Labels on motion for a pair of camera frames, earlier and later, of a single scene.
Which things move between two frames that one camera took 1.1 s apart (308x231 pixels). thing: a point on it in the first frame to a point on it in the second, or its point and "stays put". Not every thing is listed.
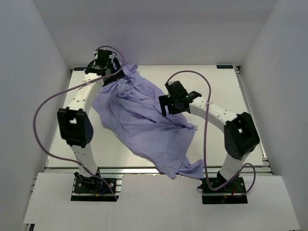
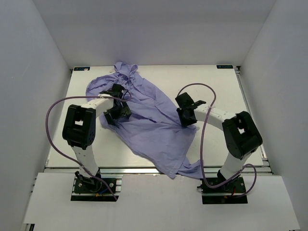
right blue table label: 224,67 stays put
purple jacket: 130,109 stays put
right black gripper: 165,100 to 185,122
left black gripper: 114,78 to 124,111
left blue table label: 80,69 stays put
